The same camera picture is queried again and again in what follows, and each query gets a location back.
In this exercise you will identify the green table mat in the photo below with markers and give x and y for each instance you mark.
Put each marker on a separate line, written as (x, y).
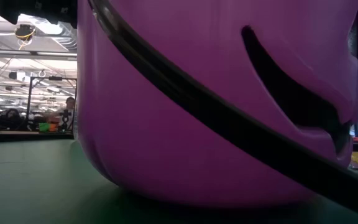
(26, 186)

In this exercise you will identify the purple pumpkin bucket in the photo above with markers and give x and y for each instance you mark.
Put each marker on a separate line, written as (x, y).
(182, 93)

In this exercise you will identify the person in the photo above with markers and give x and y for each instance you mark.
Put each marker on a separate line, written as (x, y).
(69, 105)
(9, 119)

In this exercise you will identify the black background rig frame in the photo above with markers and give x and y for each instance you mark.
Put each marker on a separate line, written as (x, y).
(29, 102)

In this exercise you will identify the black background robot arm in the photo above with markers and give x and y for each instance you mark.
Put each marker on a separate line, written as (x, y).
(64, 119)

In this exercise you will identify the black aluminium rig frame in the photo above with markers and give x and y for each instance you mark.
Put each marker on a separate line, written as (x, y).
(26, 136)

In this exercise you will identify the silver ventilation duct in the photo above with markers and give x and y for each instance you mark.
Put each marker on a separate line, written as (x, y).
(64, 34)

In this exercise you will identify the orange background bucket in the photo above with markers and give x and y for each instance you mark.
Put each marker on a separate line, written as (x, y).
(53, 127)

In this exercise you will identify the green background bucket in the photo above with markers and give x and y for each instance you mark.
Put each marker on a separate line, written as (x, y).
(44, 127)

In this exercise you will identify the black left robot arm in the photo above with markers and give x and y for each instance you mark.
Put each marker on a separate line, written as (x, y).
(42, 9)

